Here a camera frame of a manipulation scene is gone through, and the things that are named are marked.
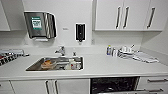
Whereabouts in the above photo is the stainless steel dishwasher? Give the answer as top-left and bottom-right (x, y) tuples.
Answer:
(89, 76), (141, 94)

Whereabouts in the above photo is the white cup on plate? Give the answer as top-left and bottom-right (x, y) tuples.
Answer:
(66, 58), (81, 71)

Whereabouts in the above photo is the chrome faucet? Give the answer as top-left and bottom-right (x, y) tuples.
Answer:
(54, 45), (67, 57)

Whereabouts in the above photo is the dish soap bottle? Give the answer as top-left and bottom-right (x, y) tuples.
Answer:
(105, 44), (113, 57)

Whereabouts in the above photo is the orange bowl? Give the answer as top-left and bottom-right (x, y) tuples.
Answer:
(40, 59), (54, 69)

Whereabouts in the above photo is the stack of white dishes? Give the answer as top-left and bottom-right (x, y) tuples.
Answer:
(117, 44), (136, 59)

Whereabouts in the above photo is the steel paper towel dispenser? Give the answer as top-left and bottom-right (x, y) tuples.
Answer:
(23, 11), (58, 42)

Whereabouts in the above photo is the white sink base cabinet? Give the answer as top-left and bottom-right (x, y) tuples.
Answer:
(9, 79), (91, 94)

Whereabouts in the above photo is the steel kitchen sink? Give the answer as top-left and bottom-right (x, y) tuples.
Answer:
(25, 55), (84, 72)

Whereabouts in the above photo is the white upper cabinet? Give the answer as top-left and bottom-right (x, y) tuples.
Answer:
(93, 0), (168, 33)
(0, 0), (11, 33)

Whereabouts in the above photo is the white folded towel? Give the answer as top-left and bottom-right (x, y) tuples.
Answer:
(133, 51), (159, 64)

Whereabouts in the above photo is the white drawer unit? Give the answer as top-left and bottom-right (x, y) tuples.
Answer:
(0, 80), (13, 94)
(138, 76), (168, 94)

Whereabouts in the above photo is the black wall soap dispenser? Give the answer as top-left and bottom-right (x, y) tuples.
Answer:
(75, 22), (86, 44)

